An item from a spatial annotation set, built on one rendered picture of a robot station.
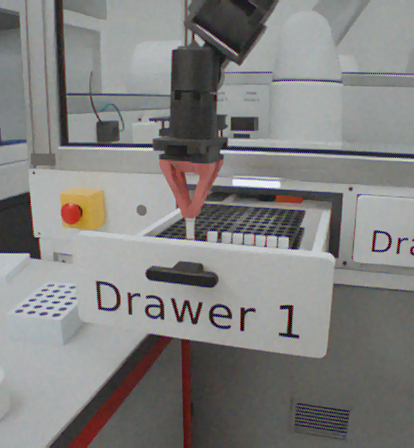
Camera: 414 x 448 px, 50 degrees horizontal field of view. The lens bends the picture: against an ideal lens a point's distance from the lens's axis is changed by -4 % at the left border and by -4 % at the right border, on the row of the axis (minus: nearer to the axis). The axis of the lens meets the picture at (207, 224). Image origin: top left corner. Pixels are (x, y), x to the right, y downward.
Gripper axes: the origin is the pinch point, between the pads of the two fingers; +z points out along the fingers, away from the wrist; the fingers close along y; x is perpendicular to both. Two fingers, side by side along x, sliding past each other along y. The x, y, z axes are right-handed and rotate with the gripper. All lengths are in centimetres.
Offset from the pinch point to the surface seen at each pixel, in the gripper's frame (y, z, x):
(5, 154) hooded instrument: -54, 2, -76
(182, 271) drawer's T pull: 14.1, 2.7, 4.2
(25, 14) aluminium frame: -22, -30, -43
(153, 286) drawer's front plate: 10.7, 6.3, -0.3
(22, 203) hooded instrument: -63, 19, -79
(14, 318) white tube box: 8.8, 15.4, -21.8
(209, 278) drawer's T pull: 14.3, 2.9, 7.1
